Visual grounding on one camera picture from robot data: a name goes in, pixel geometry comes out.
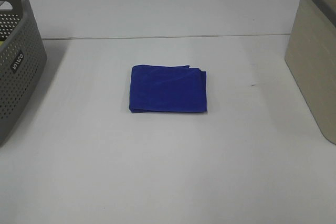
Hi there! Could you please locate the blue towel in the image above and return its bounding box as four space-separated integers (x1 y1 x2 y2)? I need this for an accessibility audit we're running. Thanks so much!
129 65 207 113

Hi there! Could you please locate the beige plastic basket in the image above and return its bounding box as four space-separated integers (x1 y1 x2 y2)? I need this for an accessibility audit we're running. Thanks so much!
285 0 335 143

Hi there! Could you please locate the grey perforated plastic basket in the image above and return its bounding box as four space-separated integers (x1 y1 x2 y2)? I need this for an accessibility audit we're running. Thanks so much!
1 0 47 143

